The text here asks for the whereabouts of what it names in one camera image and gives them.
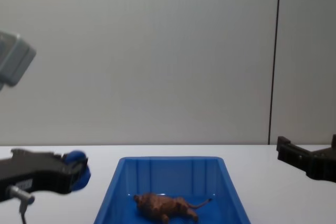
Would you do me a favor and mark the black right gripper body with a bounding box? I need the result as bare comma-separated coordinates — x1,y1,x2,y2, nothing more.
304,147,336,183

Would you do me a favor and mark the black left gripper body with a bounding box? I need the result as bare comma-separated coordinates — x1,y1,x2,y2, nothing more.
0,155,43,204

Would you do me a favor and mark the blue round toy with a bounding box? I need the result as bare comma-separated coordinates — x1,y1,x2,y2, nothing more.
62,150,91,192

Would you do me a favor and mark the blue plastic bin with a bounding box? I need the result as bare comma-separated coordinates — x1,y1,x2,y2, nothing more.
93,156,252,224

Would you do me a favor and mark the brown toy lion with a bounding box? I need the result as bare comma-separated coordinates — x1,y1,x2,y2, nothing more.
133,192,213,223

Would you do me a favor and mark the thin cable with silver plug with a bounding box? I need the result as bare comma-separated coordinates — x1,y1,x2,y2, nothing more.
7,185,35,224

